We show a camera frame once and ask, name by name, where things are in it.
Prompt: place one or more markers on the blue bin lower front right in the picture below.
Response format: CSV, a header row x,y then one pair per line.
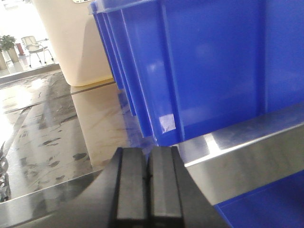
x,y
278,205

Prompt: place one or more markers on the white mesh office chair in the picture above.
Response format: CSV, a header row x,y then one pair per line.
x,y
34,46

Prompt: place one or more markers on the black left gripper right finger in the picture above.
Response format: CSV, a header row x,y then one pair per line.
x,y
175,199

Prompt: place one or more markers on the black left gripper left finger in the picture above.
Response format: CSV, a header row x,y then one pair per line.
x,y
115,199

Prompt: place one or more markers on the stainless steel wheeled cart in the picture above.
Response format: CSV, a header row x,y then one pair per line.
x,y
55,140

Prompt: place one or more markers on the blue bin cart top right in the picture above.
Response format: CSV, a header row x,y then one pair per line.
x,y
191,67

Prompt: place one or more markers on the potted green plant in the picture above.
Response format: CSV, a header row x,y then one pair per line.
x,y
7,43

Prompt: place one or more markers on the beige plastic bin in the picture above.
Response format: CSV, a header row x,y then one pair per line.
x,y
75,39

